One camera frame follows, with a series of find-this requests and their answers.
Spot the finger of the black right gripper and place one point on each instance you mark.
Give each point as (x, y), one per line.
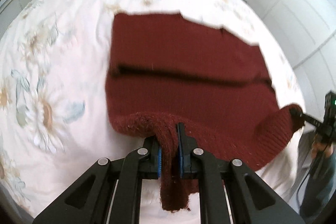
(307, 118)

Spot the white wardrobe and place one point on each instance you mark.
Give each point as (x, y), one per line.
(305, 30)

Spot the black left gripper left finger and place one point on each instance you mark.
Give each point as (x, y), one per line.
(151, 167)

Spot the pink floral bed cover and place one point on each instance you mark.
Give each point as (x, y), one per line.
(54, 61)

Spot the person's right hand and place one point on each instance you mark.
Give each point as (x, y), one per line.
(318, 146)

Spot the dark red knit sweater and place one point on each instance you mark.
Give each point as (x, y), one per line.
(165, 70)

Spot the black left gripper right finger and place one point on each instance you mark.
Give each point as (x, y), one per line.
(187, 166)

